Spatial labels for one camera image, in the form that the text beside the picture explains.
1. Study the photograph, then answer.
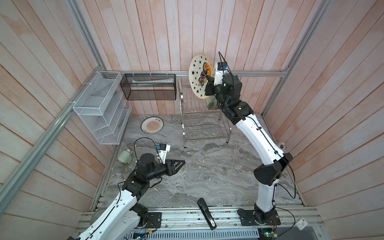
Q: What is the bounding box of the light green flower plate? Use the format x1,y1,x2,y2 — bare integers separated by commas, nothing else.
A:
206,96,218,110

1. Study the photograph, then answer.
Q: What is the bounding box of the small orange sunburst plate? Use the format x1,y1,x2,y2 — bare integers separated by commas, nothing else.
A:
141,117,164,134

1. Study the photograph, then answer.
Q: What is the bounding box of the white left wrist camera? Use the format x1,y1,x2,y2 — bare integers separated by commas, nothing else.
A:
156,144,171,164

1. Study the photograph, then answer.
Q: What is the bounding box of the clear tape roll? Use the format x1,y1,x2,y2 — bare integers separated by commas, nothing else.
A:
90,209,105,225

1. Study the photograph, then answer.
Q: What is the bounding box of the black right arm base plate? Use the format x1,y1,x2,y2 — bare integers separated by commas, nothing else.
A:
237,209,281,226

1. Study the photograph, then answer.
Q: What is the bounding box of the pale green ceramic bottle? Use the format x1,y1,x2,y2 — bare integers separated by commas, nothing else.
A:
118,149,133,164

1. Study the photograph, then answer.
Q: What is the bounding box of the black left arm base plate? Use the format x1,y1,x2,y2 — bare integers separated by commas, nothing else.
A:
131,203,162,229

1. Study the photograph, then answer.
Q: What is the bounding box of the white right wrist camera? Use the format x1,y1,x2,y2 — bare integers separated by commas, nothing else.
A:
214,62,229,86

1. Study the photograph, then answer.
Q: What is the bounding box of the cream plate stars cartoon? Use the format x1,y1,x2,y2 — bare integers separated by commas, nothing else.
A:
188,54,214,100

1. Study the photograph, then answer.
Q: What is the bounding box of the black mesh basket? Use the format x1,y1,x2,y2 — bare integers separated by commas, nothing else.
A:
120,74,177,101

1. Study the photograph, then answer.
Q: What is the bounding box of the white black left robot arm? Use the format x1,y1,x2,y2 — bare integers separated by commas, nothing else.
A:
77,153,186,240

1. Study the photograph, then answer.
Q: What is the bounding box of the black stapler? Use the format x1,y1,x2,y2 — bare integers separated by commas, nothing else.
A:
197,198,217,231

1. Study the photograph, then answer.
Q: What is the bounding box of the stainless steel dish rack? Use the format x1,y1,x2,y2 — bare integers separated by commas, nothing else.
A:
178,83,232,148

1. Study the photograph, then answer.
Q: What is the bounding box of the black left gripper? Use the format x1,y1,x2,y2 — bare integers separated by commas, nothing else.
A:
146,158,186,181

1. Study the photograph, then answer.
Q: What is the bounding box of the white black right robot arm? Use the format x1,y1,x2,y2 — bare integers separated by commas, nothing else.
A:
203,74,293,225

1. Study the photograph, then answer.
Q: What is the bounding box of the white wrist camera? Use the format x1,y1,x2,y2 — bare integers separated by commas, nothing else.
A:
214,62,229,86
156,144,171,164

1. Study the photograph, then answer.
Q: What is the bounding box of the white wire mesh shelf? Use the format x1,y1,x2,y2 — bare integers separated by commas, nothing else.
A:
73,71,132,145

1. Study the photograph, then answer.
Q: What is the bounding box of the silver drink can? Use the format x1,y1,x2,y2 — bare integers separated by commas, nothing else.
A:
278,142,287,151

